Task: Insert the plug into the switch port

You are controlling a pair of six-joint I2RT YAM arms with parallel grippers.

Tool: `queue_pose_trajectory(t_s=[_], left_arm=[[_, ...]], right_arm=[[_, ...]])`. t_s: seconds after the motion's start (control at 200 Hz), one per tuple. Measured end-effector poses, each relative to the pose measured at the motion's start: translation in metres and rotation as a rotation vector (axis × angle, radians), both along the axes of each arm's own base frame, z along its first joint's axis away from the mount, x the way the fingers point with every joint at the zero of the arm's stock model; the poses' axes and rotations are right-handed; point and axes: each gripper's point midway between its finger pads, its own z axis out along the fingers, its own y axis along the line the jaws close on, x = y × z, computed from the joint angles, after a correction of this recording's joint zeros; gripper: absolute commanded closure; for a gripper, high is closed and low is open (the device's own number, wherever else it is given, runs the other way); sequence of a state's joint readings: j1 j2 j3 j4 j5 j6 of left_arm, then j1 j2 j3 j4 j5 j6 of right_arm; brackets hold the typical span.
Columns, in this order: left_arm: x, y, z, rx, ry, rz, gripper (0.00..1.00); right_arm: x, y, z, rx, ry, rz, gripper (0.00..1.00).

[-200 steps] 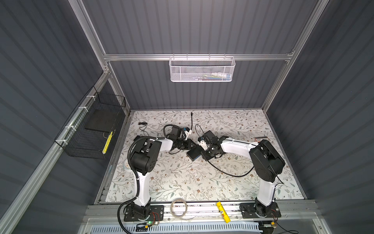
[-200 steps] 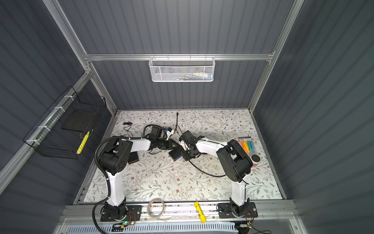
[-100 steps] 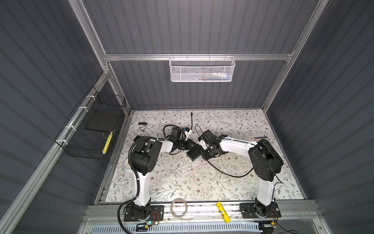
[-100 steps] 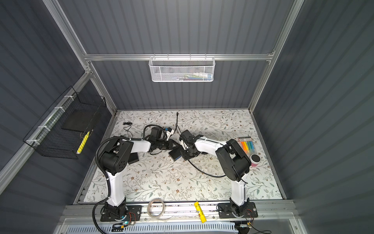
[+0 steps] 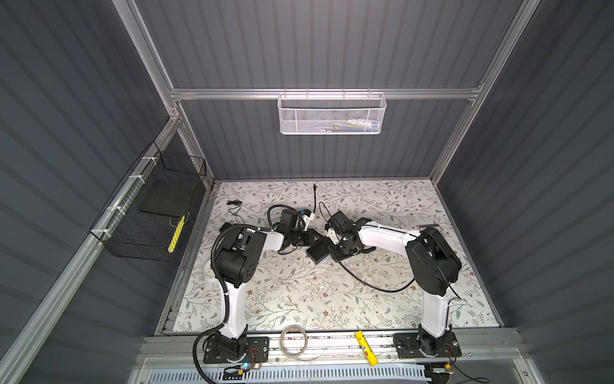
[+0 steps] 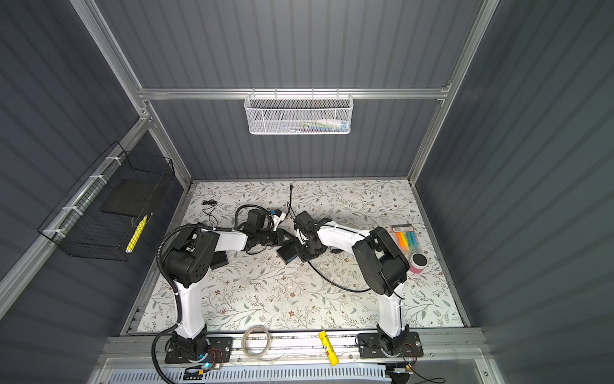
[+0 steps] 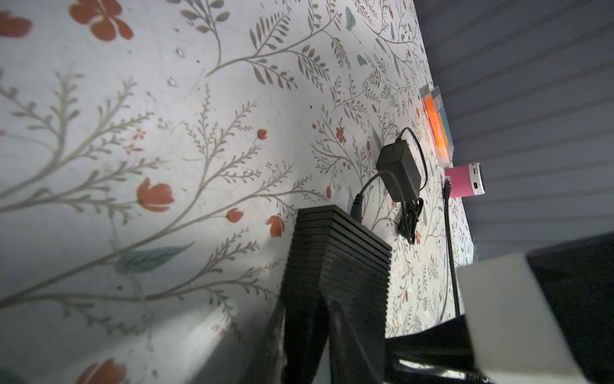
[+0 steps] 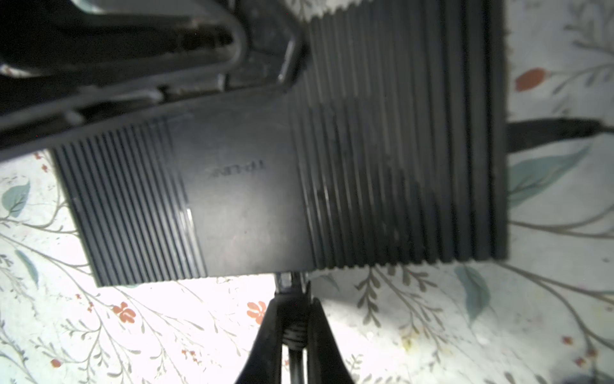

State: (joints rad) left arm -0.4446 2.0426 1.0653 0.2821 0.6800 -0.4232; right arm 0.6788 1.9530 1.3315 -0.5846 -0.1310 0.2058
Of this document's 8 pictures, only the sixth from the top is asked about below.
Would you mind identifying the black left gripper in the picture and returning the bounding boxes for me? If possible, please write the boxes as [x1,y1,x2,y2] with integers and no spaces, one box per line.
[256,230,296,248]

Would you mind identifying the black network switch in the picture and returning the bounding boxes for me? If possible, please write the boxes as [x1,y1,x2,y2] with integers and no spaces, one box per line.
[277,242,298,264]
[209,251,229,270]

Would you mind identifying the black ethernet cable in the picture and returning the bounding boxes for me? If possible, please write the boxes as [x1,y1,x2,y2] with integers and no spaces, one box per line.
[285,181,373,294]

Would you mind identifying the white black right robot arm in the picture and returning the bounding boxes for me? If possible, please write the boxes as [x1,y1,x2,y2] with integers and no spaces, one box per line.
[294,212,410,350]

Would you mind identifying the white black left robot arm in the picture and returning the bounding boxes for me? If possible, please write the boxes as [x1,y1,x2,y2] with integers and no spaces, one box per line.
[156,223,285,342]

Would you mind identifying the coloured marker pack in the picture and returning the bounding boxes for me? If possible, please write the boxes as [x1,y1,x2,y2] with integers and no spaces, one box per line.
[390,223,422,256]

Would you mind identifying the pink black tape roll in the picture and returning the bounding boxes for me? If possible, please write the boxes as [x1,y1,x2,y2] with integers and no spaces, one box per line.
[409,253,429,275]

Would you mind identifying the yellow glue stick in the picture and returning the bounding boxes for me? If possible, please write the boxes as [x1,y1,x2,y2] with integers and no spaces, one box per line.
[318,331,339,366]

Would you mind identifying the yellow marker in black basket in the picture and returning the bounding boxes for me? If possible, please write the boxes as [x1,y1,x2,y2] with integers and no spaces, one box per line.
[125,215,148,254]

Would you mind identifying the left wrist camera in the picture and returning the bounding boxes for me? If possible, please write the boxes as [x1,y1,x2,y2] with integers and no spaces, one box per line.
[246,208,286,231]

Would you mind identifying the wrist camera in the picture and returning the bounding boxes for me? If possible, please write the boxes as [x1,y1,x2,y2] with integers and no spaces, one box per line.
[246,208,286,231]
[294,211,318,243]

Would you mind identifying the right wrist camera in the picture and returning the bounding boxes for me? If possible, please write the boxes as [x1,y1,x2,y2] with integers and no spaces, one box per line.
[294,211,318,243]

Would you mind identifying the thin black adapter cable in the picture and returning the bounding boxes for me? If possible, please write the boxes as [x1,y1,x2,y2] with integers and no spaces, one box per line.
[200,198,221,227]

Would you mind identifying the clear tape ring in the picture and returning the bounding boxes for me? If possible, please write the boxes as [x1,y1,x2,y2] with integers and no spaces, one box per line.
[240,325,273,361]

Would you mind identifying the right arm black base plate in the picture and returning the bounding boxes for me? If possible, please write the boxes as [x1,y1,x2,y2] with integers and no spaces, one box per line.
[355,331,424,359]

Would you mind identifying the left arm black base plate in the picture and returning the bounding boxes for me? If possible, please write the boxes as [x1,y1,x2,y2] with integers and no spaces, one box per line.
[164,334,233,364]

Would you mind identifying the white wire mesh basket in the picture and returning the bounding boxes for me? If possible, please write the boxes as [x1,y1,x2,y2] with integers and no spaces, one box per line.
[244,95,354,135]

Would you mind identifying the black corrugated cable conduit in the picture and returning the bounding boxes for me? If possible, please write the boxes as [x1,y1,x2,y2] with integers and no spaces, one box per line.
[151,203,260,384]

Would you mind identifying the black wire mesh basket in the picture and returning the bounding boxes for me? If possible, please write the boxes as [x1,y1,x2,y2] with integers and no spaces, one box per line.
[38,145,175,262]

